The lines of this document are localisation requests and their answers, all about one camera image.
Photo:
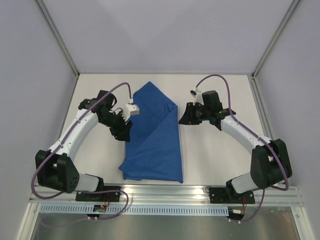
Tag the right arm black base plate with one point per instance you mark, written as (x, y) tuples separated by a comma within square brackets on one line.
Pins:
[(223, 195)]

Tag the slotted cable duct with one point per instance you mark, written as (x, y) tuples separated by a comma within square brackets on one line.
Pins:
[(161, 210)]

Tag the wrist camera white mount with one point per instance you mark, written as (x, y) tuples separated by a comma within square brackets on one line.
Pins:
[(197, 95), (130, 109)]

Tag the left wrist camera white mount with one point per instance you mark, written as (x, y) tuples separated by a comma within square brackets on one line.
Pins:
[(130, 109)]

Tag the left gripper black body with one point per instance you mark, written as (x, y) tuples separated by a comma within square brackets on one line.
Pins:
[(116, 123)]

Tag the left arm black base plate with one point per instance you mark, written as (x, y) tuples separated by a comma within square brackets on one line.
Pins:
[(112, 197)]

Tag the blue surgical drape cloth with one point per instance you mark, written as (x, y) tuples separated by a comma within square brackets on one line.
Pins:
[(153, 152)]

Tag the aluminium frame post right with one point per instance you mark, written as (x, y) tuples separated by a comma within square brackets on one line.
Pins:
[(276, 36)]

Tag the aluminium side rail right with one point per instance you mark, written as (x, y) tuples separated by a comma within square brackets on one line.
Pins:
[(261, 107)]

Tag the aluminium frame post left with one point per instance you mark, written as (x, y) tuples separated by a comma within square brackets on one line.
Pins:
[(57, 36)]

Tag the aluminium front rail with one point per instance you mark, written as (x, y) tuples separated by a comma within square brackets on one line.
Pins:
[(151, 194)]

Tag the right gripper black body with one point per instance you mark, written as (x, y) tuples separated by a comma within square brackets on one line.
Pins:
[(191, 114)]

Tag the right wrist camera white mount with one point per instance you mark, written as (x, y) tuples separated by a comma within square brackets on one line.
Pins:
[(197, 95)]

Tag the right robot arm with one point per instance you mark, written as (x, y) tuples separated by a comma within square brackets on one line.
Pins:
[(270, 162)]

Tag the aluminium frame post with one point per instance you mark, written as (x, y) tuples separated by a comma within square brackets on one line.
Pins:
[(57, 36), (276, 36)]

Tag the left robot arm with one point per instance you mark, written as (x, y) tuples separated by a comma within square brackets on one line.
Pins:
[(55, 168)]

